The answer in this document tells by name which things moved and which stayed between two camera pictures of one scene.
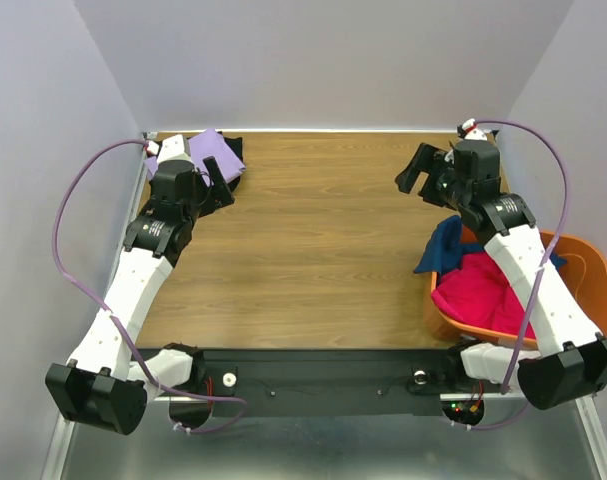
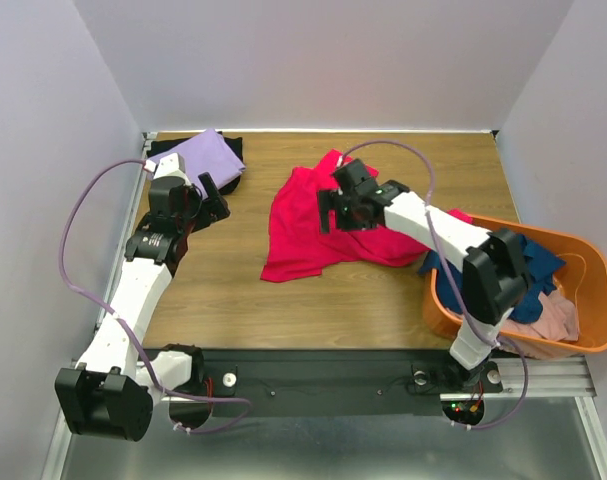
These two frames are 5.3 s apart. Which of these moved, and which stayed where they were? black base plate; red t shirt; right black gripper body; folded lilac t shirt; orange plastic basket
Moved: right black gripper body; red t shirt
Stayed: black base plate; orange plastic basket; folded lilac t shirt
